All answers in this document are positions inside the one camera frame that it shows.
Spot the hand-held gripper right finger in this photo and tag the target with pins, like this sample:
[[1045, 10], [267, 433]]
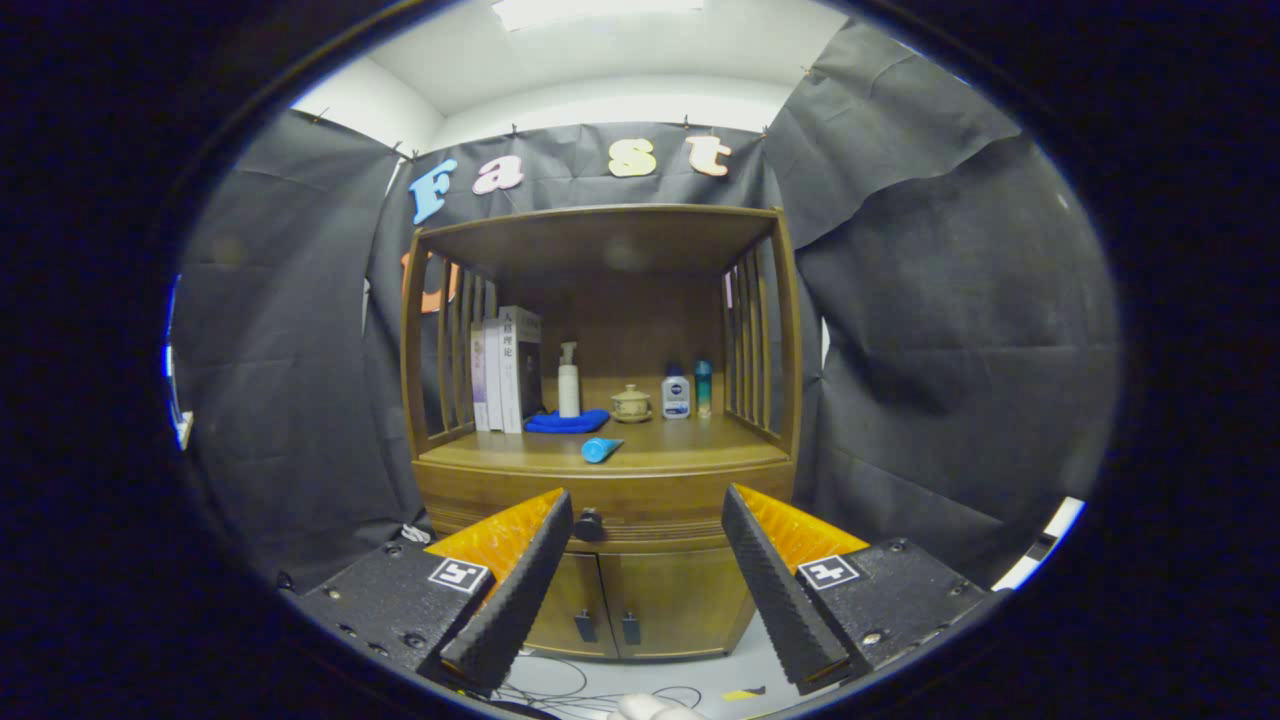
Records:
[[778, 600]]

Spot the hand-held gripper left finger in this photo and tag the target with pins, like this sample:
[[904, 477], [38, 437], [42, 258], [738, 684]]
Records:
[[520, 600]]

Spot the black drawer knob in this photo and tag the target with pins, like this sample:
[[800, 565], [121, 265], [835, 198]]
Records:
[[589, 526]]

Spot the blue white cosmetic tube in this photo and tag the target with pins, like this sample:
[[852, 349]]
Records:
[[598, 450]]

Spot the wooden cabinet door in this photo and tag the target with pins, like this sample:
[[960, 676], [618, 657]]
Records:
[[680, 600], [570, 590]]

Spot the wooden countertop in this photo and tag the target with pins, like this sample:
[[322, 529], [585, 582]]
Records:
[[690, 445]]

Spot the wooden cabinet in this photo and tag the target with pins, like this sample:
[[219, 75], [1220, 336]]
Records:
[[600, 240]]

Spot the yellow tape piece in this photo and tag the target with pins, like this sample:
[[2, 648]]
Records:
[[743, 693]]

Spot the blue folded cloth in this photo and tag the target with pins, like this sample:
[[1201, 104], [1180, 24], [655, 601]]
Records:
[[566, 422]]

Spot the white pump bottle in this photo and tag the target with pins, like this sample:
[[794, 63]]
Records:
[[569, 392]]

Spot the teal slim bottle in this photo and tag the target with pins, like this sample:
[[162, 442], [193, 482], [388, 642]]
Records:
[[704, 395]]

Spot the thin purple white book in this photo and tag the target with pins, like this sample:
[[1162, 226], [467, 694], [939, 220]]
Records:
[[479, 385]]

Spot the beige lidded teacup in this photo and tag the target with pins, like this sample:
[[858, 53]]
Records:
[[631, 405]]

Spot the white bottle blue cap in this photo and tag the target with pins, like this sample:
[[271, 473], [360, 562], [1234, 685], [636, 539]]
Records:
[[676, 400]]

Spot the white panel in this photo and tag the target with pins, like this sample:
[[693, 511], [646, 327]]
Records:
[[1063, 520]]

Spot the ceiling light panel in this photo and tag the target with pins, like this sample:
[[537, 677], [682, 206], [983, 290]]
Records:
[[600, 12]]

